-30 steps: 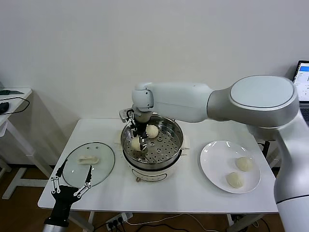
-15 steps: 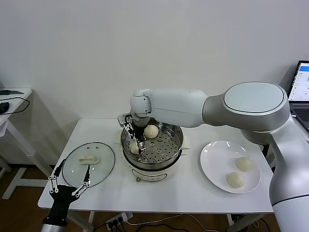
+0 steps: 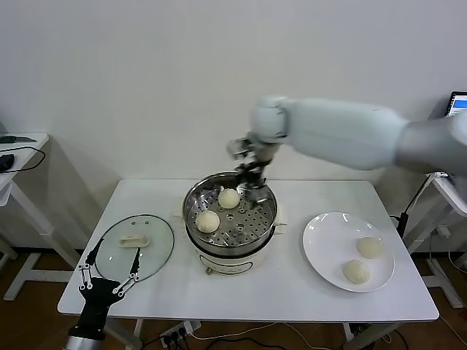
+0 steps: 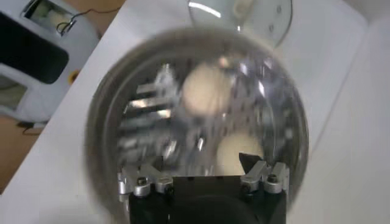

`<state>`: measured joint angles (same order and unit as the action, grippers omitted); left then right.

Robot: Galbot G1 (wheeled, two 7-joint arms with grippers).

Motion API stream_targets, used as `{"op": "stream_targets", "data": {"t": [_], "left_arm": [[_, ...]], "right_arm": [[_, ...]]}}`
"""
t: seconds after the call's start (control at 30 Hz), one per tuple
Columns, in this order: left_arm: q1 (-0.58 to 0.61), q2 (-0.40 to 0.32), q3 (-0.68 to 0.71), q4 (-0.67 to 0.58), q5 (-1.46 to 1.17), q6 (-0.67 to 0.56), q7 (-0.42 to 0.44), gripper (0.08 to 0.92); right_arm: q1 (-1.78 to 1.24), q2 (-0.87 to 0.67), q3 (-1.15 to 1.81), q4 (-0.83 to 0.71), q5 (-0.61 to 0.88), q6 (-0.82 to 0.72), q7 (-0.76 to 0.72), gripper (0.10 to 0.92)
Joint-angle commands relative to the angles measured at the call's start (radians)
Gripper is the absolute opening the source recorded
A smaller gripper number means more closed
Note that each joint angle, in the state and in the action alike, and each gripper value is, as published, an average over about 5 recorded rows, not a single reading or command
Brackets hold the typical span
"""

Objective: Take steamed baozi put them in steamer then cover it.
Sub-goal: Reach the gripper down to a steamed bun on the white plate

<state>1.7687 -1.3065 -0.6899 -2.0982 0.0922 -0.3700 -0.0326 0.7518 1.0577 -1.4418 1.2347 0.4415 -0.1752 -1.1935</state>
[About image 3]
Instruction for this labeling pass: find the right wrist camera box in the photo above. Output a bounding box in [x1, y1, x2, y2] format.
[225, 138, 251, 160]

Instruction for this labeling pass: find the stainless steel steamer basket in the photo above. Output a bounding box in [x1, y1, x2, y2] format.
[182, 171, 278, 256]

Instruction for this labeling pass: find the black clamp bracket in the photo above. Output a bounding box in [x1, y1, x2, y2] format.
[389, 210, 408, 238]

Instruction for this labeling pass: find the white round plate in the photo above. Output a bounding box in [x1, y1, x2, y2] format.
[301, 211, 395, 293]

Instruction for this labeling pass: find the black floor cable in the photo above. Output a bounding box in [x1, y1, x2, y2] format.
[202, 338, 282, 350]

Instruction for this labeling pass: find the round glass pot lid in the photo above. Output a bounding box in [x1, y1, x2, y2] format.
[93, 214, 175, 285]

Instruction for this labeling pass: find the white floor cable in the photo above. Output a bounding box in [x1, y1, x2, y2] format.
[189, 322, 346, 341]

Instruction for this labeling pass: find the white laptop cable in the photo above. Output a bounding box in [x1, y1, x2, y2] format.
[403, 171, 457, 214]

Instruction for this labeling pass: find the white steamed baozi bun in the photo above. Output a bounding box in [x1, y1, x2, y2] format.
[217, 187, 241, 210]
[356, 236, 385, 260]
[196, 210, 221, 233]
[341, 259, 371, 284]

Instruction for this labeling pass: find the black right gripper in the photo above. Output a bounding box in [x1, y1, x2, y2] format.
[234, 144, 280, 210]

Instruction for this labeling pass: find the dark green flat object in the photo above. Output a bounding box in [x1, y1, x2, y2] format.
[0, 134, 37, 143]

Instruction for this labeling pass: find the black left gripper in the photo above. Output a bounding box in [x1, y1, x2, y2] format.
[75, 238, 142, 331]

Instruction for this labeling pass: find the white side table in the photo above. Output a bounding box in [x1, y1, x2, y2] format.
[0, 133, 80, 302]
[425, 171, 467, 309]

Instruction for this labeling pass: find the thin black cable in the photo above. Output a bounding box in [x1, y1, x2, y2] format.
[0, 145, 46, 175]

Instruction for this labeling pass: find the white power strip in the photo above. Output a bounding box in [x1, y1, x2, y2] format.
[159, 320, 201, 348]

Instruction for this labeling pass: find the grey open laptop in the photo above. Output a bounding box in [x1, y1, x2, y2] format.
[444, 90, 467, 118]

